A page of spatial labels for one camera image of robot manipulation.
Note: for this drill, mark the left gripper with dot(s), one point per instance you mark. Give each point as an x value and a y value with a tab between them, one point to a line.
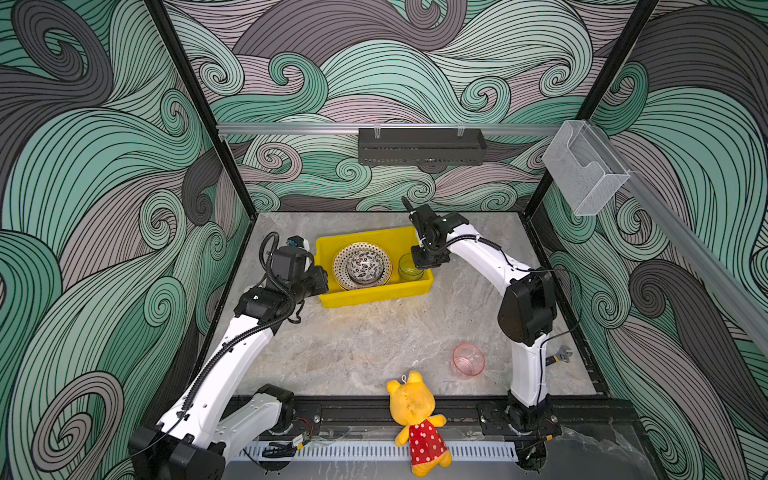
318	279

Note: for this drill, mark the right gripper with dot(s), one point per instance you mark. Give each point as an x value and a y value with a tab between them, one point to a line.
420	263

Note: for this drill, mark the dotted plate yellow rim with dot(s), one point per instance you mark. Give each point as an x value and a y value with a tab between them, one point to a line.
340	273

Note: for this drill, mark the black leaf patterned bowl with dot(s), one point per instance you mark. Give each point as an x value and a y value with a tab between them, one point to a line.
365	267

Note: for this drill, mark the green plastic cup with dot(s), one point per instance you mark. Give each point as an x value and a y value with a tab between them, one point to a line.
407	270

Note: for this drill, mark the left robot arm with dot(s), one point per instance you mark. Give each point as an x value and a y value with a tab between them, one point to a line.
196	438

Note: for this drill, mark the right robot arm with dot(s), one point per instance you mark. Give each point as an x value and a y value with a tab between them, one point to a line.
528	306

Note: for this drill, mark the yellow plastic bin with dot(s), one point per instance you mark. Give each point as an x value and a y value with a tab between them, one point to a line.
396	242

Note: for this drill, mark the yellow plush bear red dress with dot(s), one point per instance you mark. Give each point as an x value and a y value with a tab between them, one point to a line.
412	406

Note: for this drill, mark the pink plastic cup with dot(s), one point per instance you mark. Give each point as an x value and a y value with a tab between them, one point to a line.
468	360

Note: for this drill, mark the black adjustable wrench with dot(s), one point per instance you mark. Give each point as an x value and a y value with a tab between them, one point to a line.
563	355

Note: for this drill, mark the white slotted cable duct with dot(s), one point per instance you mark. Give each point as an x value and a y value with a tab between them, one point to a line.
355	451

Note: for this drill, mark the clear acrylic wall holder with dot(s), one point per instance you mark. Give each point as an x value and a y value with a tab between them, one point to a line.
585	167

